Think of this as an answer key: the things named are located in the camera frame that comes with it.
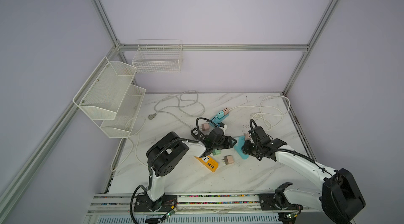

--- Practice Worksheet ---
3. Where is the green plug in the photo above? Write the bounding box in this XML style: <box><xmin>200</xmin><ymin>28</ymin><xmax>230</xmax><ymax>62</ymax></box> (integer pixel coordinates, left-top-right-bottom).
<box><xmin>212</xmin><ymin>149</ymin><xmax>221</xmax><ymax>156</ymax></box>

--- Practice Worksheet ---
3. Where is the pink plug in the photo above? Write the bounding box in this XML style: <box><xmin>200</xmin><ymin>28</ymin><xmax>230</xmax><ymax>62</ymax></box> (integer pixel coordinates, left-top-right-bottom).
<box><xmin>244</xmin><ymin>133</ymin><xmax>251</xmax><ymax>141</ymax></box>
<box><xmin>201</xmin><ymin>123</ymin><xmax>210</xmax><ymax>131</ymax></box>
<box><xmin>223</xmin><ymin>155</ymin><xmax>234</xmax><ymax>165</ymax></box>
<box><xmin>223</xmin><ymin>108</ymin><xmax>229</xmax><ymax>116</ymax></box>

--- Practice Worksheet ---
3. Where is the teal triangular power strip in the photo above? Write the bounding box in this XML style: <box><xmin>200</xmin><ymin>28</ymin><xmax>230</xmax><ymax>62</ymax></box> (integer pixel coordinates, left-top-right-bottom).
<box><xmin>234</xmin><ymin>136</ymin><xmax>249</xmax><ymax>160</ymax></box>

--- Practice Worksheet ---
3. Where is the orange power strip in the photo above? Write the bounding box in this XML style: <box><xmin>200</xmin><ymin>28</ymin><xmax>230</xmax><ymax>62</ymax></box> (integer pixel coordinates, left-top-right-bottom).
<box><xmin>195</xmin><ymin>156</ymin><xmax>219</xmax><ymax>172</ymax></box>

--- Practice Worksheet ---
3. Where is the blue power strip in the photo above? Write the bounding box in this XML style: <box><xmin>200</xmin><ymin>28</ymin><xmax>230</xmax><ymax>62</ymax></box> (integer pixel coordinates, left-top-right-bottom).
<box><xmin>209</xmin><ymin>111</ymin><xmax>229</xmax><ymax>126</ymax></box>

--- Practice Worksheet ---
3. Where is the teal plug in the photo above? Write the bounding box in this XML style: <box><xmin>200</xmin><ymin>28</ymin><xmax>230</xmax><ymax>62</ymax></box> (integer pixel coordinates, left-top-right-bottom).
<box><xmin>216</xmin><ymin>111</ymin><xmax>224</xmax><ymax>119</ymax></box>

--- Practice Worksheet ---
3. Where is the black power strip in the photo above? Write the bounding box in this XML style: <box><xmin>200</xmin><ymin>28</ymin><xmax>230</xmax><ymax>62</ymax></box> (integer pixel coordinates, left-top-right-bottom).
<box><xmin>190</xmin><ymin>128</ymin><xmax>204</xmax><ymax>140</ymax></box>

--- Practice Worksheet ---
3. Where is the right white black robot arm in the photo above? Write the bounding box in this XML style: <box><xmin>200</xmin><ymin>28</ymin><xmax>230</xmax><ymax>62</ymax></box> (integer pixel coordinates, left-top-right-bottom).
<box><xmin>242</xmin><ymin>119</ymin><xmax>366</xmax><ymax>224</ymax></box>

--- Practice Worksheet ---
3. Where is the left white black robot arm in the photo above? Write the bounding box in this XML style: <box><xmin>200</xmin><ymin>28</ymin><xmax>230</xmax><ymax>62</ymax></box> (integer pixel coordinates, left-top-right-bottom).
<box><xmin>132</xmin><ymin>126</ymin><xmax>237</xmax><ymax>212</ymax></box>

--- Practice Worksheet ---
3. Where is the pink plug on blue strip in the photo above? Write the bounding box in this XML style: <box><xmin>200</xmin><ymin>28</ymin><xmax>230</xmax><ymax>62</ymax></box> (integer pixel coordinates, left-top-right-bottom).
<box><xmin>223</xmin><ymin>108</ymin><xmax>229</xmax><ymax>116</ymax></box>

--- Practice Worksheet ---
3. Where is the lower white mesh shelf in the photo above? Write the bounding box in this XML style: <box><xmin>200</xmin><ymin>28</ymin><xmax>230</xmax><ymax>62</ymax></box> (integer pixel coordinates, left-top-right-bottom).
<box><xmin>101</xmin><ymin>85</ymin><xmax>146</xmax><ymax>138</ymax></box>

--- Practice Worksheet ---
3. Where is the white mesh shelf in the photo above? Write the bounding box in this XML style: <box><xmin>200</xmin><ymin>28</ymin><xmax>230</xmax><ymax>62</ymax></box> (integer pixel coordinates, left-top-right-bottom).
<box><xmin>73</xmin><ymin>57</ymin><xmax>137</xmax><ymax>120</ymax></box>
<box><xmin>101</xmin><ymin>85</ymin><xmax>146</xmax><ymax>138</ymax></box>

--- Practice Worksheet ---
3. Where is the upper white mesh shelf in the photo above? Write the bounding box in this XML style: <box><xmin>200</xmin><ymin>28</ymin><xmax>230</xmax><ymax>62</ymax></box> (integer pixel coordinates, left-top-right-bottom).
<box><xmin>73</xmin><ymin>57</ymin><xmax>137</xmax><ymax>120</ymax></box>

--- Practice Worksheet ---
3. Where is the white cable of blue strip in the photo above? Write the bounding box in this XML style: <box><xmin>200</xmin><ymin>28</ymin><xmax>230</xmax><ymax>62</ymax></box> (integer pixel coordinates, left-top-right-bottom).
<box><xmin>229</xmin><ymin>95</ymin><xmax>291</xmax><ymax>131</ymax></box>

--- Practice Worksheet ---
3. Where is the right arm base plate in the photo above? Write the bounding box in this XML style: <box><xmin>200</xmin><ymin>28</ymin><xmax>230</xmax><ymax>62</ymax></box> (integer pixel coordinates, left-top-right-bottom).
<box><xmin>258</xmin><ymin>193</ymin><xmax>303</xmax><ymax>211</ymax></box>

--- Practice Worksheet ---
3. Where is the grey cable of black strip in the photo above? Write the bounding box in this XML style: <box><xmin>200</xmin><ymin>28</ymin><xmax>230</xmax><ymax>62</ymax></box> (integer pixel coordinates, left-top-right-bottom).
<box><xmin>147</xmin><ymin>90</ymin><xmax>206</xmax><ymax>130</ymax></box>

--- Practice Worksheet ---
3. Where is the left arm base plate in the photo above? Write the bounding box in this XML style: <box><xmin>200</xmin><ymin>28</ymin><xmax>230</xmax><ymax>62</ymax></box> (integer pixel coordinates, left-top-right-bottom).
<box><xmin>133</xmin><ymin>195</ymin><xmax>178</xmax><ymax>212</ymax></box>

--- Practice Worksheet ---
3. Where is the white wire basket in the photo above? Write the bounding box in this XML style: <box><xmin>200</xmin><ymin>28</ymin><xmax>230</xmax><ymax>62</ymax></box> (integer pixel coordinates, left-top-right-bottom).
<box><xmin>132</xmin><ymin>39</ymin><xmax>183</xmax><ymax>73</ymax></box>

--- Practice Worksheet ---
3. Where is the aluminium mounting rail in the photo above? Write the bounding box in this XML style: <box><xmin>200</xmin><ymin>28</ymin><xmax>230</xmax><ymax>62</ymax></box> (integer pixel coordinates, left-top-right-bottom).
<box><xmin>86</xmin><ymin>190</ymin><xmax>348</xmax><ymax>216</ymax></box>

